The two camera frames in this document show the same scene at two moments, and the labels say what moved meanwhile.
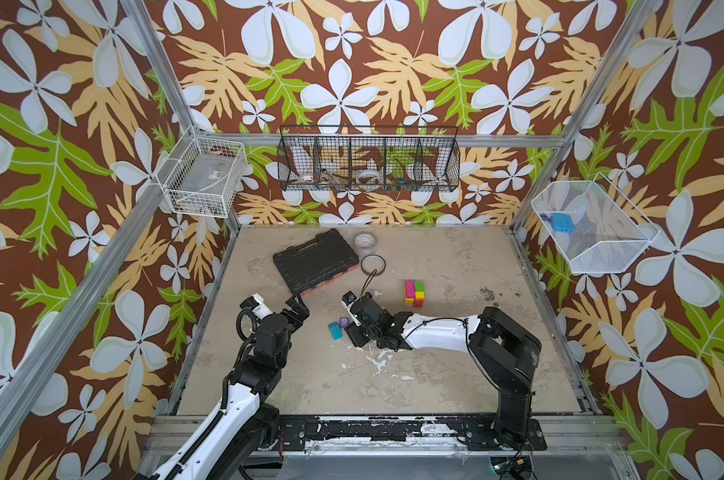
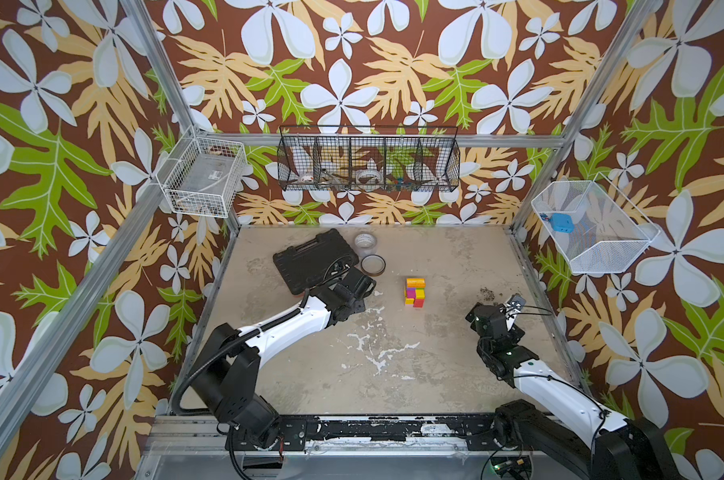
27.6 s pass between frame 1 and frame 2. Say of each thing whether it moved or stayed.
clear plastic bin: stayed
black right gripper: moved
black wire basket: stayed
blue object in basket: stayed
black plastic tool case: stayed
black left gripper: moved
